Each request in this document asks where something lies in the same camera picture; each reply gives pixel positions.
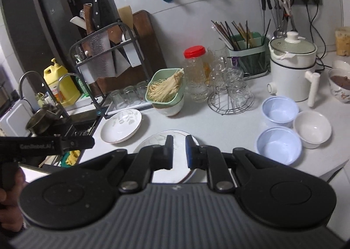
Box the black handled hanging utensils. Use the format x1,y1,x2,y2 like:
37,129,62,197
260,0,274,37

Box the steel pot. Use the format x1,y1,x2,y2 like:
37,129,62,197
25,104,69,136

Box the black handled knife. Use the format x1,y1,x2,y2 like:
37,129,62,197
91,0,101,33

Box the white patterned mug with lid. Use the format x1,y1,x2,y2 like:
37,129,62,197
328,59,350,104

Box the dry noodles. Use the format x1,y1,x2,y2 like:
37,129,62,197
147,68,184,103

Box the dark window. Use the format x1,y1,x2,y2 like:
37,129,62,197
0,0,119,94

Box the white plastic basin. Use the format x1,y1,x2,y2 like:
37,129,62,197
0,99,35,137

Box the light blue plastic bowl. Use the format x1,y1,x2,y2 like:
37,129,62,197
256,126,302,167

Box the row of upturned glasses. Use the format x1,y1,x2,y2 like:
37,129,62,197
109,81,149,111

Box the wooden spatula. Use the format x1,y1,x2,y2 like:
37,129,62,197
118,5,135,31

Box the white bowl with brown rim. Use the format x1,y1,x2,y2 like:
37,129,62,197
152,95,185,117

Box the hanging steel spoons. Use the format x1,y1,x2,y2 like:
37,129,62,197
272,6,299,40

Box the embossed steel cleaver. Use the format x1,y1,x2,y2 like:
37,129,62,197
80,31,116,85

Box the bundle of chopsticks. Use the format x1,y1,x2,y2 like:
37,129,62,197
210,19,272,50

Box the steel sink faucet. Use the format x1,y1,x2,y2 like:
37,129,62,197
18,71,82,118

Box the green bottle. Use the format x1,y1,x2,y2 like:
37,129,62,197
78,76,91,96

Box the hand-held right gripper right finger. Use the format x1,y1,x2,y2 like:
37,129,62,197
185,135,272,195

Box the plain white plate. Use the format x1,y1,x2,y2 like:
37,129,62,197
133,130,201,184

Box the person's left hand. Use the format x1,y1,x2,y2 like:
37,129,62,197
0,168,27,239

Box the leaf pattern white plate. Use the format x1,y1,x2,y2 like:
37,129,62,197
100,110,143,145

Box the green chopstick holder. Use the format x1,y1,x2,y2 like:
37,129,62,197
226,33,270,79

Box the wire cup rack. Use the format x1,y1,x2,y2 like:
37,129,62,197
208,89,255,116

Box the yellow cloth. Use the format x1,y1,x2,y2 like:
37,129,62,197
63,150,82,167

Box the yellow detergent bottle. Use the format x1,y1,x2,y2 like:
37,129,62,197
43,58,81,108

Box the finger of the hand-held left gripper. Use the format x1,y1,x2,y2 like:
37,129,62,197
60,135,95,154

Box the light blue plate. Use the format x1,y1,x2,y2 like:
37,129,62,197
261,96,299,132

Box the smooth steel cleaver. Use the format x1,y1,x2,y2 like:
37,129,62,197
113,38,144,78

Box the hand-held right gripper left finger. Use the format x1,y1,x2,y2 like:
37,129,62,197
79,135,174,194

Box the yellow sponge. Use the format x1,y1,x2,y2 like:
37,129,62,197
335,27,350,57

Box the black knife and board rack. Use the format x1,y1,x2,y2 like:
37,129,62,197
69,20,138,120

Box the plain white bowl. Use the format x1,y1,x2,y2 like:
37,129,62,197
293,110,332,149

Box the white electric cooking pot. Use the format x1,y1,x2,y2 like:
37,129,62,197
267,31,321,108

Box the green square basket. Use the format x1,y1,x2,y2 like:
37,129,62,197
145,68,186,103

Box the black power cable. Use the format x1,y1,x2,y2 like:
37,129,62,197
309,0,333,70
302,0,327,61

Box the brown wooden cutting board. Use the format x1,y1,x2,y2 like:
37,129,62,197
94,10,168,97

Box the glass jar with red lid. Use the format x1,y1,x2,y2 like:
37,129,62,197
183,45,210,103

